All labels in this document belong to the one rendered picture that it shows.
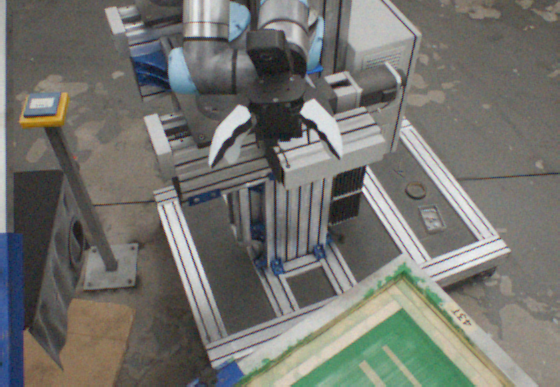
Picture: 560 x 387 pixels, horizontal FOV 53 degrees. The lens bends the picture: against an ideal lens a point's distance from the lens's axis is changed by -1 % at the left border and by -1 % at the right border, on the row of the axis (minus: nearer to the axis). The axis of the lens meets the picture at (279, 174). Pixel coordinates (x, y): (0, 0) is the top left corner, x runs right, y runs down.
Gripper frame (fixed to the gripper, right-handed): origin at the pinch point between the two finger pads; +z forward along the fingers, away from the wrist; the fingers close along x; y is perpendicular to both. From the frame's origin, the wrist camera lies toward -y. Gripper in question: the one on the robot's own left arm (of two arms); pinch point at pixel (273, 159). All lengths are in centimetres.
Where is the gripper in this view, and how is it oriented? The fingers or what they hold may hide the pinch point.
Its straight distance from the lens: 63.8
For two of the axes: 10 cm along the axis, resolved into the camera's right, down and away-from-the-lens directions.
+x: -9.9, 0.6, 1.2
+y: 1.4, 6.4, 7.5
